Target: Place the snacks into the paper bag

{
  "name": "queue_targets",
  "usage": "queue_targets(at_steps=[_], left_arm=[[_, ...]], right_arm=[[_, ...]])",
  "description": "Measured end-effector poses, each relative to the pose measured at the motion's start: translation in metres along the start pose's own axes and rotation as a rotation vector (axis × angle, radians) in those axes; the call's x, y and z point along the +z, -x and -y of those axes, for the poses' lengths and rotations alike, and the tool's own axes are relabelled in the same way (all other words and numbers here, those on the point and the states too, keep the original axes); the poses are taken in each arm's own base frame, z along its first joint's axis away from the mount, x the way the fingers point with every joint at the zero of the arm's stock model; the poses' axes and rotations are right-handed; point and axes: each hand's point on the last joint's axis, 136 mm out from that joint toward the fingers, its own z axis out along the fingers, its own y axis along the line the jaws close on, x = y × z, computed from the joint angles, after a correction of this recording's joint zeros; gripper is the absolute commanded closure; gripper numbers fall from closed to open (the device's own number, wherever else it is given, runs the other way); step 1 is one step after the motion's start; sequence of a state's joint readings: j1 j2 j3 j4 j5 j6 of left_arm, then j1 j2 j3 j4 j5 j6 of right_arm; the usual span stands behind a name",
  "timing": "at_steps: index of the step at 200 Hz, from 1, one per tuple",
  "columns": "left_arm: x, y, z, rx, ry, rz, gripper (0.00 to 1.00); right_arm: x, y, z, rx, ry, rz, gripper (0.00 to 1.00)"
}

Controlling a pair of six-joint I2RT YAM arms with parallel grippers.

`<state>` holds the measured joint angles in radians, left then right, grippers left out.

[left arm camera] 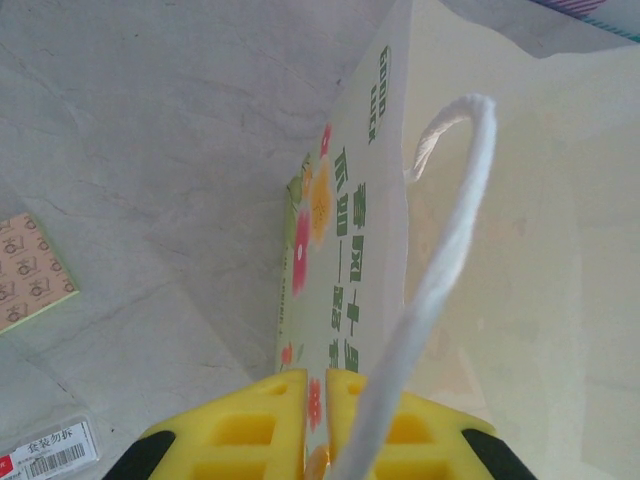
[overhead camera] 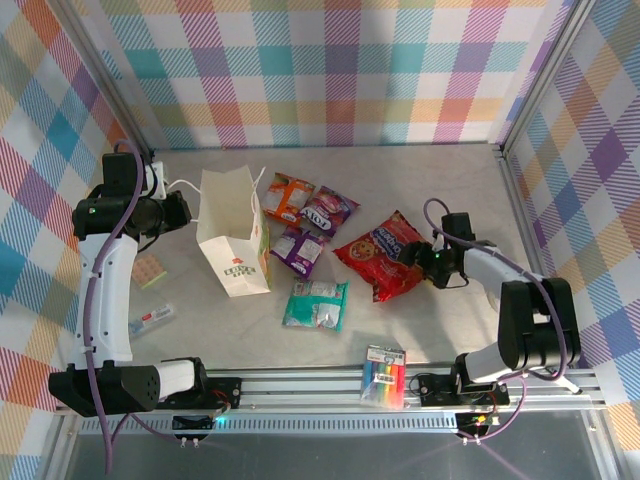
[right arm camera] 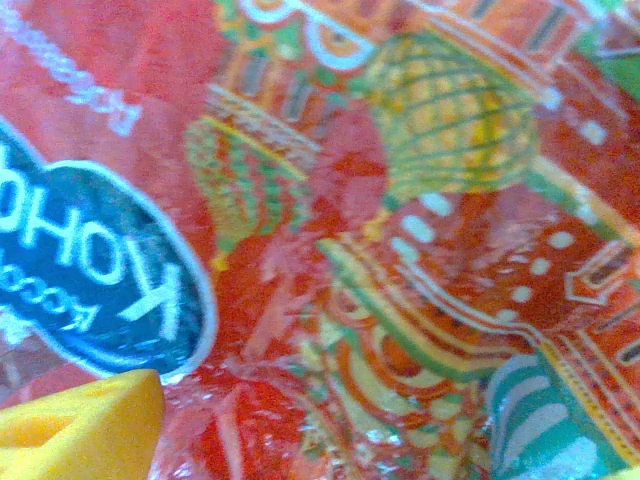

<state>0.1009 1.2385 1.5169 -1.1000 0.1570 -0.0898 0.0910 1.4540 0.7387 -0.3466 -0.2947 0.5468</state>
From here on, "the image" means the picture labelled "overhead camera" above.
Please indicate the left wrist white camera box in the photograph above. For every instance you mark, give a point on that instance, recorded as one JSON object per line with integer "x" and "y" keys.
{"x": 156, "y": 180}

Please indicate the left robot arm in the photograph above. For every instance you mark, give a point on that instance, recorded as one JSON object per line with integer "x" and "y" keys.
{"x": 105, "y": 300}

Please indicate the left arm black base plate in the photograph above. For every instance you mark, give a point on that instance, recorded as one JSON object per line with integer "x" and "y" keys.
{"x": 225, "y": 392}

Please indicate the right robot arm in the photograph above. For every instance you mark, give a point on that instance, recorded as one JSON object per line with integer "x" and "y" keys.
{"x": 540, "y": 325}

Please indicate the teal snack packet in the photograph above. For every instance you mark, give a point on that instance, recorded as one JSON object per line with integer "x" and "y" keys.
{"x": 315, "y": 307}

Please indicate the colourful highlighter pack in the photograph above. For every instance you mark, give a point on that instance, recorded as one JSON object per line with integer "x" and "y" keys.
{"x": 384, "y": 377}

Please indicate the purple white snack packet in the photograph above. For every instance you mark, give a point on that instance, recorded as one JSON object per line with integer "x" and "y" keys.
{"x": 300, "y": 250}

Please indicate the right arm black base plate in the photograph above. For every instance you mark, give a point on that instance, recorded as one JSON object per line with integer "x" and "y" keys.
{"x": 435, "y": 390}

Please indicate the orange snack packet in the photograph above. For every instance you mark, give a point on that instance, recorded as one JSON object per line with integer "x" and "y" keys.
{"x": 287, "y": 197}

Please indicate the red cookie bag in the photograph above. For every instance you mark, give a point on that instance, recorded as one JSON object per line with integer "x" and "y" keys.
{"x": 380, "y": 255}

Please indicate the aluminium frame post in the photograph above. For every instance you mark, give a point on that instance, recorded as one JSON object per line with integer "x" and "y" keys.
{"x": 106, "y": 75}
{"x": 542, "y": 75}

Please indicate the green picnic print paper bag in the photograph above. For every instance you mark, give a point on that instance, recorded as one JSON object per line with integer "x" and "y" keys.
{"x": 225, "y": 215}

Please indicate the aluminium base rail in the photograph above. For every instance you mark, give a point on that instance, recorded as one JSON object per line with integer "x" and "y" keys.
{"x": 310, "y": 387}

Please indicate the controller board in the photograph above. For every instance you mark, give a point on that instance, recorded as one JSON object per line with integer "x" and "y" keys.
{"x": 192, "y": 423}
{"x": 475, "y": 420}

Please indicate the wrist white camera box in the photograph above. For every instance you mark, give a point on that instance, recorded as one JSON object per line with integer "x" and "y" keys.
{"x": 438, "y": 242}
{"x": 156, "y": 180}

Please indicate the left controller board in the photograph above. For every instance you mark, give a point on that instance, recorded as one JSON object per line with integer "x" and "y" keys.
{"x": 192, "y": 423}

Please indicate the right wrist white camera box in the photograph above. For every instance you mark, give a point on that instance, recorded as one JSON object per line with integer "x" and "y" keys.
{"x": 438, "y": 242}

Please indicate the aluminium side rail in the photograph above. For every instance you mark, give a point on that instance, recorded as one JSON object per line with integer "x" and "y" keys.
{"x": 521, "y": 210}

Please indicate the right controller board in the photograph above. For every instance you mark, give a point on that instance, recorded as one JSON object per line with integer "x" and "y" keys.
{"x": 475, "y": 420}

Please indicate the purple Fox's candy packet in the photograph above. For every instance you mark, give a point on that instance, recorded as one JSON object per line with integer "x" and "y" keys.
{"x": 327, "y": 210}

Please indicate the sponge pad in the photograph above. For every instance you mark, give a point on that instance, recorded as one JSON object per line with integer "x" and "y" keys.
{"x": 149, "y": 270}

